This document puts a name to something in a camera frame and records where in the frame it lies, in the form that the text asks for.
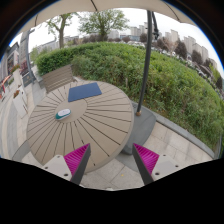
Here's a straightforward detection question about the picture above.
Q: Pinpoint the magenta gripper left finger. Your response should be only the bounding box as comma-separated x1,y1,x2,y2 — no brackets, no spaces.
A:
42,143,92,186

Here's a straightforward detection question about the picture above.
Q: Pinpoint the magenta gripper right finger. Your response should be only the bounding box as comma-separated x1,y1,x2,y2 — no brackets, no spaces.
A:
131,142,184,186

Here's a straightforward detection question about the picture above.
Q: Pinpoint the white teal computer mouse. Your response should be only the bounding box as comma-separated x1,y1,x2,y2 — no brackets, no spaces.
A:
55,109,71,120

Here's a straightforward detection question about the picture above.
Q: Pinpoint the blue mouse pad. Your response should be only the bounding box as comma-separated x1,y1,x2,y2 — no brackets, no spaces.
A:
68,82,102,102

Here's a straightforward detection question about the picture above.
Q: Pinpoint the grey umbrella base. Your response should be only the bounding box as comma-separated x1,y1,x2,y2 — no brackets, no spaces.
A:
116,106,156,172

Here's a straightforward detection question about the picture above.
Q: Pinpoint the round slatted wooden table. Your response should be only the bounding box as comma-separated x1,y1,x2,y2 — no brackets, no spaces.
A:
27,80,134,172

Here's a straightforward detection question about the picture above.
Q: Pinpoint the green hedge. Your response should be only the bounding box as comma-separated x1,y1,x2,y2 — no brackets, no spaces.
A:
36,42,224,148

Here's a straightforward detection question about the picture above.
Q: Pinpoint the slatted wooden chair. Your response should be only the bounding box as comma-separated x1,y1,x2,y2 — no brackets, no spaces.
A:
42,65,75,93

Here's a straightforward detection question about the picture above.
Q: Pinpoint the white planter box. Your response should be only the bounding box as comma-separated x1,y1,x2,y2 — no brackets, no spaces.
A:
13,87,28,118

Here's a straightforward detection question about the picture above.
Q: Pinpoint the dark umbrella pole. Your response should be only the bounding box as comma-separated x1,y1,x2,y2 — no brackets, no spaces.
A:
136,10,152,116

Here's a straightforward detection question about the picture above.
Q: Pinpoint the beige umbrella canopy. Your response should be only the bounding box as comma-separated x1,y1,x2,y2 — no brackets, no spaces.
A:
19,0,195,33

